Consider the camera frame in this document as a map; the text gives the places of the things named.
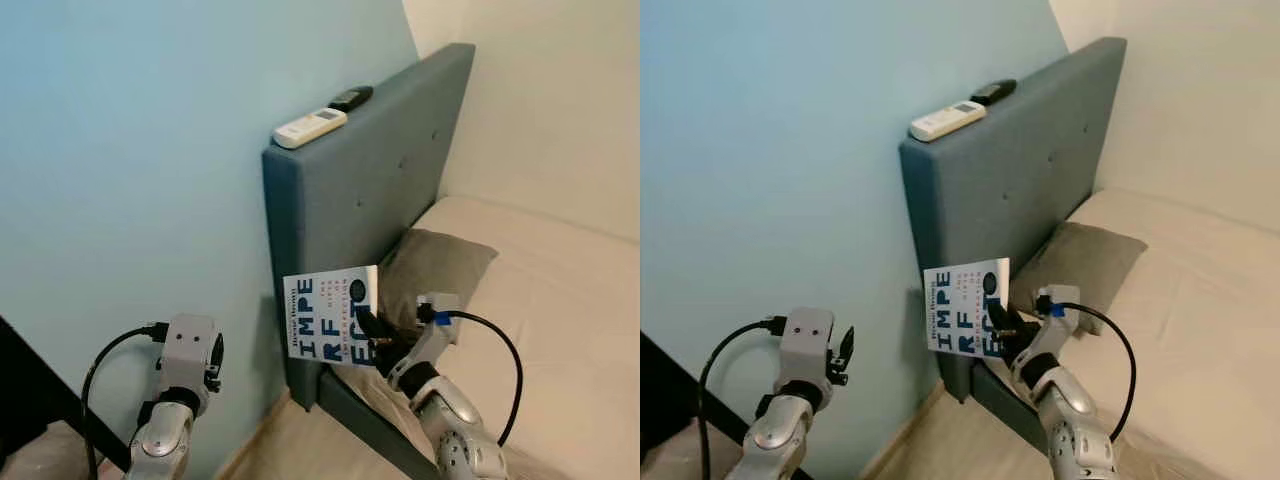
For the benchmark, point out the white book with blue letters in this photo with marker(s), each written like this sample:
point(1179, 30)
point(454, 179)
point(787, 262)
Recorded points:
point(960, 300)
point(320, 310)

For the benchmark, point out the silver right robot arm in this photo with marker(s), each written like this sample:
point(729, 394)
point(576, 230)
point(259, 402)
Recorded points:
point(450, 415)
point(1070, 410)

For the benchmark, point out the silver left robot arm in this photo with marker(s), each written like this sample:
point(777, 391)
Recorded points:
point(165, 435)
point(790, 430)

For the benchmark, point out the dark blue bed base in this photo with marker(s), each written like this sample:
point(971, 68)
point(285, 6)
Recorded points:
point(370, 430)
point(1005, 400)

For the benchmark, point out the blue fabric headboard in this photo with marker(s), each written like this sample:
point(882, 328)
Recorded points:
point(370, 190)
point(1010, 190)

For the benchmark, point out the mattress with beige sheet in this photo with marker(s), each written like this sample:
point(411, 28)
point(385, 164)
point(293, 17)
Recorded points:
point(560, 340)
point(1200, 340)

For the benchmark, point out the white remote control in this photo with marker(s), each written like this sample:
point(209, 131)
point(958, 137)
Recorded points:
point(947, 120)
point(310, 127)

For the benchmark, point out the black remote control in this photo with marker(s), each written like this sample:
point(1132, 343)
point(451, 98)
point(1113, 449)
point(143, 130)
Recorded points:
point(993, 92)
point(350, 98)

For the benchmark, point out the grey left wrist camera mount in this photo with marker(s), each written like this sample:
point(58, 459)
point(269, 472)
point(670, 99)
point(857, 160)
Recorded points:
point(188, 350)
point(808, 345)

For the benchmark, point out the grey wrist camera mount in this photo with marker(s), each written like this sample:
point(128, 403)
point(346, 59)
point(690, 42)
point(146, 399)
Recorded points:
point(188, 350)
point(1060, 308)
point(808, 345)
point(438, 315)

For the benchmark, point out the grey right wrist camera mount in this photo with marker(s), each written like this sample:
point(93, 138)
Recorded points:
point(438, 315)
point(1060, 308)

